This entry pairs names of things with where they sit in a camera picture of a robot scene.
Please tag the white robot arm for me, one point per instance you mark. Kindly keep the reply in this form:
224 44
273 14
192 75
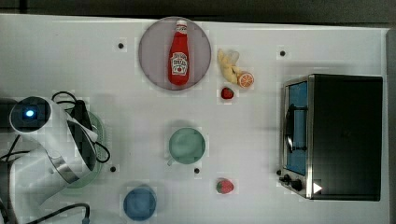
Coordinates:
65 154

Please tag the small red strawberry toy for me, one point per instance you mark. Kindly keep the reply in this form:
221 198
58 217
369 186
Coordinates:
227 93

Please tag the green cup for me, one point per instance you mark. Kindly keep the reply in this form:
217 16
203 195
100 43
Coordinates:
186 146

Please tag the red ketchup bottle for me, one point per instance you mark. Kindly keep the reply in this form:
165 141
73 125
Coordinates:
178 60

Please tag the orange slice toy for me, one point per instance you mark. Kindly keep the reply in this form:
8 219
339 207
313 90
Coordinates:
245 80

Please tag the yellow banana toy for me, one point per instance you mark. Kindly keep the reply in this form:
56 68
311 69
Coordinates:
227 64

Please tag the grey plate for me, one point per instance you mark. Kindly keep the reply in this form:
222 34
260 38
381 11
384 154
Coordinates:
153 52

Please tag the large red strawberry toy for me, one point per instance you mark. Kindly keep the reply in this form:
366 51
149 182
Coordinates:
224 186

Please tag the blue cup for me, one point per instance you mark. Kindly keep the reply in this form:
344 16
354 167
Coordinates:
140 203

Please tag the black toaster oven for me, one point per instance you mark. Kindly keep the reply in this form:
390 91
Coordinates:
331 137

